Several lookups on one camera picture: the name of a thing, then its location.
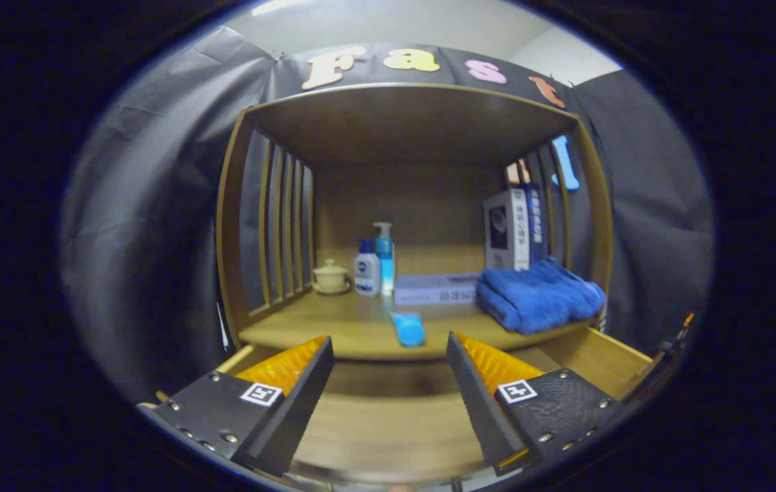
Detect flat grey book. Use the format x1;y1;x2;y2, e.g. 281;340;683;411
394;273;481;305

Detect dark blue standing book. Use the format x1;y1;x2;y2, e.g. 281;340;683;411
527;183;549;264

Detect wooden cabinet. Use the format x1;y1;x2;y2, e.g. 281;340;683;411
216;82;614;363

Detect blue white cream tube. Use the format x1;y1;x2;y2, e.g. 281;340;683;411
390;312;426;348

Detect white standing book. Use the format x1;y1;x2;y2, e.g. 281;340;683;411
484;189;531;272

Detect white bottle blue cap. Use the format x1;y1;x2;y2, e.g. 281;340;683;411
354;238;382;296

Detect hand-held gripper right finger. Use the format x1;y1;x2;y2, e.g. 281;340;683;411
446;332;624;477

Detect blue pump bottle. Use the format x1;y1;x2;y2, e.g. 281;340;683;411
373;222;396;296

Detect black backdrop cloth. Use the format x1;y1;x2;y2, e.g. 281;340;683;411
60;26;715;404

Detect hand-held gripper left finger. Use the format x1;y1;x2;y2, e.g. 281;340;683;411
154;335;335;478

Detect wooden countertop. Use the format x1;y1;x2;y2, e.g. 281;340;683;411
238;290;597;361

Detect orange black tools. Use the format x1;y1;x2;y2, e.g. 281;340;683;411
658;312;696;359

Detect beige lidded teacup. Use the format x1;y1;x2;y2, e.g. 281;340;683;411
311;259;351;295

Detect blue folded towel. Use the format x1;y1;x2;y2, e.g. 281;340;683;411
475;258;606;335

